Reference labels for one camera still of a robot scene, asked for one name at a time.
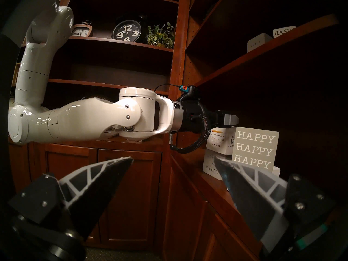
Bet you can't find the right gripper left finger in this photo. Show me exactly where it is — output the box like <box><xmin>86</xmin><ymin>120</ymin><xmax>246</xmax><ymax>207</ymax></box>
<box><xmin>8</xmin><ymin>157</ymin><xmax>133</xmax><ymax>240</ymax></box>

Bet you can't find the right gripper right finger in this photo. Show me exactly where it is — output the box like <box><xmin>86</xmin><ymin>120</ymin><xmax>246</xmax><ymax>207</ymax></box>
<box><xmin>215</xmin><ymin>158</ymin><xmax>336</xmax><ymax>253</ymax></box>

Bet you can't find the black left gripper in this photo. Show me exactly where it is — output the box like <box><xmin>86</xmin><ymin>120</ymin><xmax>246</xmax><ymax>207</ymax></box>
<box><xmin>181</xmin><ymin>86</ymin><xmax>240</xmax><ymax>133</ymax></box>

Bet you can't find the white GROW cube torn label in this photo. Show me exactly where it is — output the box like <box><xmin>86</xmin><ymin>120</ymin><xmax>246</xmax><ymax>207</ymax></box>
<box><xmin>206</xmin><ymin>126</ymin><xmax>237</xmax><ymax>155</ymax></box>

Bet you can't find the grey HAPPY HAPPY HAPPY cube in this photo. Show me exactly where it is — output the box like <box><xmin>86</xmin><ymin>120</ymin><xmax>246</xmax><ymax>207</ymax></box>
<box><xmin>232</xmin><ymin>126</ymin><xmax>279</xmax><ymax>172</ymax></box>

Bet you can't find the side bookshelf cabinet door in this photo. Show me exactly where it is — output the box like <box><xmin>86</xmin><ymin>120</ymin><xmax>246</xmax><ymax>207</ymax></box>
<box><xmin>45</xmin><ymin>151</ymin><xmax>98</xmax><ymax>243</ymax></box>
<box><xmin>98</xmin><ymin>149</ymin><xmax>163</xmax><ymax>247</ymax></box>

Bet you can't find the brown wooden cabinet door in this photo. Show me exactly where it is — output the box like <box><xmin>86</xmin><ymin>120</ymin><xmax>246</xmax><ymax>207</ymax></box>
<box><xmin>164</xmin><ymin>157</ymin><xmax>215</xmax><ymax>261</ymax></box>
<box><xmin>196</xmin><ymin>206</ymin><xmax>261</xmax><ymax>261</ymax></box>

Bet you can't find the grey life's a beach cube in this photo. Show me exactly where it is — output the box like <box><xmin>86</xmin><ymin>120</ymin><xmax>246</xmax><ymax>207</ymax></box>
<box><xmin>203</xmin><ymin>154</ymin><xmax>231</xmax><ymax>181</ymax></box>

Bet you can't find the grey let's escape cube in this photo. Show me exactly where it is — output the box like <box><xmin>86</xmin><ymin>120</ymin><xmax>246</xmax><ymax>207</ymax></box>
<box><xmin>247</xmin><ymin>33</ymin><xmax>273</xmax><ymax>53</ymax></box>

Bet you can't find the brown wooden main bookshelf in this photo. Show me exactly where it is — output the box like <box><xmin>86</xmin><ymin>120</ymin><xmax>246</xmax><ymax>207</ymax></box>
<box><xmin>163</xmin><ymin>0</ymin><xmax>348</xmax><ymax>261</ymax></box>

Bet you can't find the white framed HAPPY cube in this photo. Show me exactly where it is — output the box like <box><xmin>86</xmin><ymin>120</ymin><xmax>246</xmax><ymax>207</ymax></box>
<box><xmin>273</xmin><ymin>26</ymin><xmax>297</xmax><ymax>38</ymax></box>

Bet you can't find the green artificial plant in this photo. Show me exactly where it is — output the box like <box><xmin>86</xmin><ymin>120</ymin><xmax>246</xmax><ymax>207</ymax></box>
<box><xmin>146</xmin><ymin>22</ymin><xmax>175</xmax><ymax>49</ymax></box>

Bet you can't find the brown wooden side bookshelf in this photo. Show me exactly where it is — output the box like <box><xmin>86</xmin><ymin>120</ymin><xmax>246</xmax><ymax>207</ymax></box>
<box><xmin>8</xmin><ymin>0</ymin><xmax>191</xmax><ymax>250</ymax></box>

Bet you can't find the black round number clock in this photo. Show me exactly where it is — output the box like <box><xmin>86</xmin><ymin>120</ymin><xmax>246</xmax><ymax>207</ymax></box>
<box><xmin>112</xmin><ymin>20</ymin><xmax>142</xmax><ymax>43</ymax></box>

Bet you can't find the small retro table clock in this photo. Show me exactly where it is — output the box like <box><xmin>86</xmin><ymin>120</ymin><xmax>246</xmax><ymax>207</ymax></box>
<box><xmin>71</xmin><ymin>21</ymin><xmax>93</xmax><ymax>37</ymax></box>

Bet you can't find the black braided left gripper cable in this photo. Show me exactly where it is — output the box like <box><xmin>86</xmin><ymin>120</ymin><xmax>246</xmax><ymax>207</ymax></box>
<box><xmin>169</xmin><ymin>115</ymin><xmax>211</xmax><ymax>154</ymax></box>

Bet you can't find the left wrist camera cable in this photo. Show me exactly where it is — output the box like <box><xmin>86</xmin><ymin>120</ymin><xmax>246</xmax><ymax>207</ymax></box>
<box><xmin>154</xmin><ymin>84</ymin><xmax>191</xmax><ymax>94</ymax></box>

